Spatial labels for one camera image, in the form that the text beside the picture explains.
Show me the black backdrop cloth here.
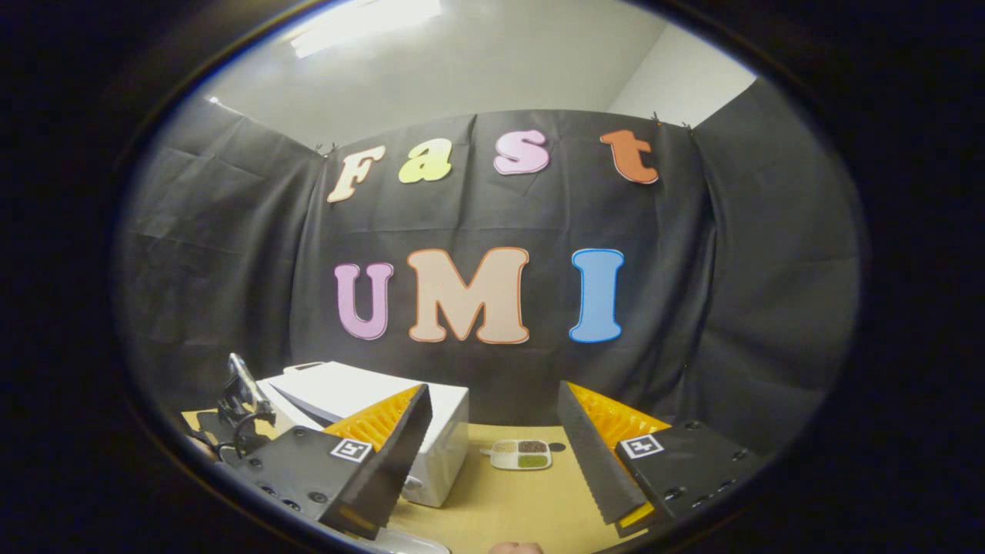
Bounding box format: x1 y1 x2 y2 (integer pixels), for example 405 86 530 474
115 77 861 462

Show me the white square plate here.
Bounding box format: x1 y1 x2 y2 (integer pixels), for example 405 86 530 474
369 526 452 554

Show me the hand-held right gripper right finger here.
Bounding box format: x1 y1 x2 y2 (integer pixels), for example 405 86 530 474
556 380 767 539

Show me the white divided dish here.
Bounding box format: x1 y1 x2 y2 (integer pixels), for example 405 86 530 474
490 439 553 472

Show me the white microwave oven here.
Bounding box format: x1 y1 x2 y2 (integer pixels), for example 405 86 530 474
258 360 470 509

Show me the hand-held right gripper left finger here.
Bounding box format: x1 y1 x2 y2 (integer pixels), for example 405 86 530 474
231 383 434 541

